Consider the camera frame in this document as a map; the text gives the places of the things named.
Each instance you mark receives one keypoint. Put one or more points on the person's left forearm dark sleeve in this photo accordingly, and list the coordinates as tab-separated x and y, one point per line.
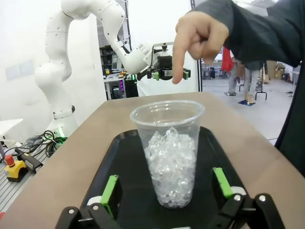
262	28

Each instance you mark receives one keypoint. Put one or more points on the person torso dark shirt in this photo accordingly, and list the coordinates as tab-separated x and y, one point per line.
297	119

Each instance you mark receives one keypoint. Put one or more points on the black screen frame pole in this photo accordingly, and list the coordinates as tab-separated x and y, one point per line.
199	78

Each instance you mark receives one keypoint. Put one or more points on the dark storage shelf with items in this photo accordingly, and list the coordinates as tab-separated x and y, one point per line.
107	55

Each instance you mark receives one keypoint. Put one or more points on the blue floor mat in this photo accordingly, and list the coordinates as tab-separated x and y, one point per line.
246	103

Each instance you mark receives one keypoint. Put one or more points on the tall clear cup with ice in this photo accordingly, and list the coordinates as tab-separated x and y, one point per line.
166	155

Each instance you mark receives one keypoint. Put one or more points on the background person red shirt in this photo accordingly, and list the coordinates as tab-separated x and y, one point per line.
232	78

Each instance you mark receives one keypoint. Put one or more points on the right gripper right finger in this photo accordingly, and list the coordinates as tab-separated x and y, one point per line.
238	202

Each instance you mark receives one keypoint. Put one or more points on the black computer tower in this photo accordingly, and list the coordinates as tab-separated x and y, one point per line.
119	89

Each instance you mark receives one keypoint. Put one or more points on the thin black pole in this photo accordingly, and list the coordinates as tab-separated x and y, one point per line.
128	23

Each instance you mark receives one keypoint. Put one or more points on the person's left hand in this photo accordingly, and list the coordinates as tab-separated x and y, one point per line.
202	31

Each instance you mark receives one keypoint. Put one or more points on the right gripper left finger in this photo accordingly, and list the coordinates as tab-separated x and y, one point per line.
107	198

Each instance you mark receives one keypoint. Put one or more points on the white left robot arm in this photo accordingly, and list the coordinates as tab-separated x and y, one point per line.
57	47

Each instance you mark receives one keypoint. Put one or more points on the yellow emergency stop box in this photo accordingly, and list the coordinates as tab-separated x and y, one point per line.
14	171

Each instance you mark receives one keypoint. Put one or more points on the background person grey trousers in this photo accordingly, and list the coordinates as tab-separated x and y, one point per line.
250	78

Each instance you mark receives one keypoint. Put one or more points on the small white table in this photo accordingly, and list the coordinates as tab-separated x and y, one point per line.
9	124

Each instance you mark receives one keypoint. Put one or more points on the black plastic serving tray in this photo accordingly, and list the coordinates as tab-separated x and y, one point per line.
133	179

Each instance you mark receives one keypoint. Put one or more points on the brown cardboard box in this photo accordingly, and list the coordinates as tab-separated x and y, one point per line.
271	71

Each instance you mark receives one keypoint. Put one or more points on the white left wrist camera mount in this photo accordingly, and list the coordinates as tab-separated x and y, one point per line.
164	48

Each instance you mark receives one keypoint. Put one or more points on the black metal stand frame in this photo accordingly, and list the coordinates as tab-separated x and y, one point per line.
261	91

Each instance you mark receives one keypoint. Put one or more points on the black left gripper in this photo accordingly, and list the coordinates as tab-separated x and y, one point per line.
165	63

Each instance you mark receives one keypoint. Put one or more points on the grey black handheld controller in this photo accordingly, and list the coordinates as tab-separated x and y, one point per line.
28	159

